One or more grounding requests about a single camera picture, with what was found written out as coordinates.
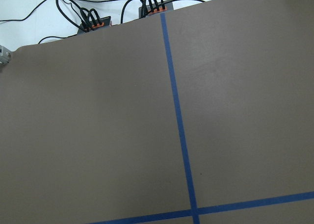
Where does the near black cable hub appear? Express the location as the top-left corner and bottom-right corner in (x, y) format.
(77, 16), (112, 35)

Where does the black cable hub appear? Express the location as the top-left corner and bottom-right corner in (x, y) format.
(138, 0), (174, 19)
(77, 16), (112, 35)

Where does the far black cable hub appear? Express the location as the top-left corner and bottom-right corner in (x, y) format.
(138, 0), (174, 19)

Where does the aluminium frame post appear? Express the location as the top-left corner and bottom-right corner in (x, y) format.
(0, 45), (11, 66)

